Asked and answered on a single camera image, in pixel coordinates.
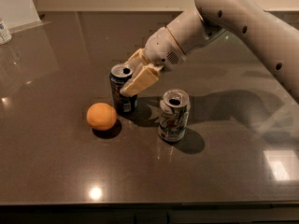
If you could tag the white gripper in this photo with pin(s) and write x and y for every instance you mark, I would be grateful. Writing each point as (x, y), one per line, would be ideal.
(161, 48)

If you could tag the blue pepsi can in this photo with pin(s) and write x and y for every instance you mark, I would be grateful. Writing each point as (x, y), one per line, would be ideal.
(119, 75)

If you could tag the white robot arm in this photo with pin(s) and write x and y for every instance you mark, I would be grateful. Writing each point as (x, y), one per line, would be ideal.
(273, 41)

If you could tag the white green 7up can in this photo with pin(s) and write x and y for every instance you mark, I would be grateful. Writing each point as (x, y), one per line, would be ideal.
(174, 112)

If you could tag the orange fruit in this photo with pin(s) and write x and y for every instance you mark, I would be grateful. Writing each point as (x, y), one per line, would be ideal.
(101, 116)

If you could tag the white container at left edge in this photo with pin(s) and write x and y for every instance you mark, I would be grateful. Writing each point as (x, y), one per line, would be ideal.
(5, 35)

